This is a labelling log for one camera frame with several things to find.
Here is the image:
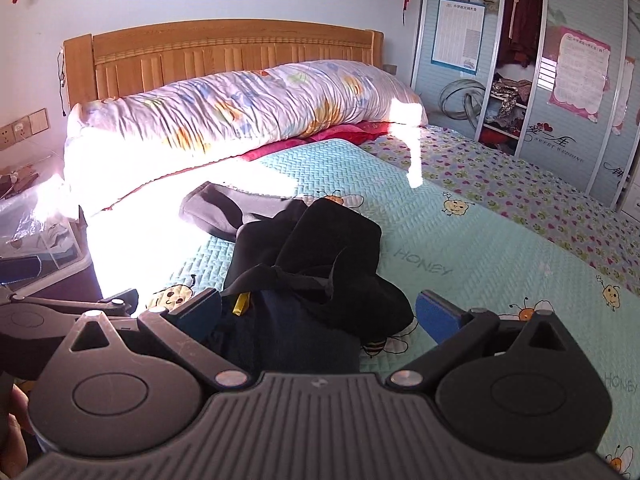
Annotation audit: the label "wooden headboard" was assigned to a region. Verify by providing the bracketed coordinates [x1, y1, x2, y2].
[61, 24, 386, 113]

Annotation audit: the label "floral duvet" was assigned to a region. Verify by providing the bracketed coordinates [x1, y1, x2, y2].
[65, 59, 430, 221]

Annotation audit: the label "grey garment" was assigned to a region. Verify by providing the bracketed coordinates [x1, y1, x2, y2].
[179, 182, 308, 243]

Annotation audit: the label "black fleece garment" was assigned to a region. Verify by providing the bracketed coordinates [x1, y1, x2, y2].
[235, 199, 417, 341]

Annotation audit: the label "red blanket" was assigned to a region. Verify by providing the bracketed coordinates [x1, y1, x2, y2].
[102, 120, 406, 211]

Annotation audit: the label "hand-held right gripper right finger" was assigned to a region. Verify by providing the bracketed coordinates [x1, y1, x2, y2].
[386, 290, 578, 392]

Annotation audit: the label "mint sliding door wardrobe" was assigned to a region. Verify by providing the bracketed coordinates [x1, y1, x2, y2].
[410, 0, 640, 216]

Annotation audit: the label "white blue-framed poster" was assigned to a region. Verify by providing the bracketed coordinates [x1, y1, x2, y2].
[431, 0, 487, 77]

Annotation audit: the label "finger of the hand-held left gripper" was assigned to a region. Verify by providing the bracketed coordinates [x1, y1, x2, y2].
[10, 289, 140, 317]

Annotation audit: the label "pink-framed poster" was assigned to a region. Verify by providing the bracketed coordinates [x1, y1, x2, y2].
[546, 26, 612, 124]

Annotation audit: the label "mint quilted bee mat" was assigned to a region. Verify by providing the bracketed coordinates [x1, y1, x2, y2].
[85, 137, 640, 478]

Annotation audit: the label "patterned clothes pile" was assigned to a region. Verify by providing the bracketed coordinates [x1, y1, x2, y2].
[477, 77, 535, 155]

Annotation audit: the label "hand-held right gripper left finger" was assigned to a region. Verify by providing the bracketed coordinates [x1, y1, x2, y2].
[62, 288, 249, 394]

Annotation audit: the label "red hanging clothes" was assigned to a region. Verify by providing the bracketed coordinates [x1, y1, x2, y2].
[502, 0, 545, 68]

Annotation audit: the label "black cord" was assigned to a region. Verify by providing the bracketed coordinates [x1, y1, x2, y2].
[56, 45, 69, 118]

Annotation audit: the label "person's left hand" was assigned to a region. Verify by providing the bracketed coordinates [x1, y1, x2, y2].
[0, 387, 30, 480]

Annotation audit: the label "wall socket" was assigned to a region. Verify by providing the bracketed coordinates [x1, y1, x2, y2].
[0, 120, 32, 152]

